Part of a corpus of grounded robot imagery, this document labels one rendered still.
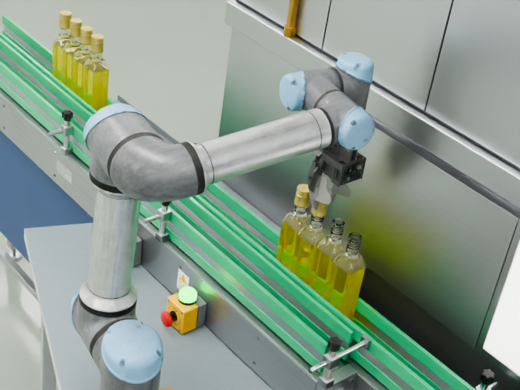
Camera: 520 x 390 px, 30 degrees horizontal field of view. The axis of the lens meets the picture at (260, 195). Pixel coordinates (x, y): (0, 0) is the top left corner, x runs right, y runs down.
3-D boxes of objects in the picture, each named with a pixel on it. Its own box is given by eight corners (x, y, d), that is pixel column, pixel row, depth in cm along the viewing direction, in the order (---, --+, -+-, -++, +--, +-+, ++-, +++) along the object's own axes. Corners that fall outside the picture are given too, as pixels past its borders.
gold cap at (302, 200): (291, 205, 218) (294, 189, 216) (296, 197, 221) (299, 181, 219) (306, 210, 218) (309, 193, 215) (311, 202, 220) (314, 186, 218)
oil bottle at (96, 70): (107, 126, 283) (111, 38, 268) (90, 131, 280) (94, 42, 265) (97, 118, 287) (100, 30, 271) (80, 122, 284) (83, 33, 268)
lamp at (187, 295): (200, 301, 232) (201, 292, 230) (185, 308, 229) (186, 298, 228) (189, 291, 235) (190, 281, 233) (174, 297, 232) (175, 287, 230)
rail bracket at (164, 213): (170, 243, 241) (175, 198, 234) (146, 251, 237) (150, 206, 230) (161, 234, 244) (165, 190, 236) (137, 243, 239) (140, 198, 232)
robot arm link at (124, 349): (112, 418, 186) (116, 366, 178) (87, 371, 195) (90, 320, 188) (169, 401, 191) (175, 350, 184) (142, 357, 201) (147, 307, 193)
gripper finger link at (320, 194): (319, 221, 207) (332, 184, 203) (302, 207, 211) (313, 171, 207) (330, 220, 210) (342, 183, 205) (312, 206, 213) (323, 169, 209)
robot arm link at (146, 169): (131, 179, 158) (381, 102, 176) (106, 146, 166) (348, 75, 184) (137, 234, 165) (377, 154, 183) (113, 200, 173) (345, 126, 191)
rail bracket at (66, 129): (74, 156, 269) (75, 114, 261) (50, 162, 264) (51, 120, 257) (66, 149, 271) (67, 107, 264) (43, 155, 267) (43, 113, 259)
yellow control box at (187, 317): (204, 326, 236) (207, 302, 232) (179, 336, 232) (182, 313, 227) (187, 309, 240) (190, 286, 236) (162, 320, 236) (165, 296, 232)
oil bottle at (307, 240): (317, 302, 229) (333, 229, 217) (299, 310, 225) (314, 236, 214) (302, 289, 232) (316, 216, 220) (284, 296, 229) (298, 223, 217)
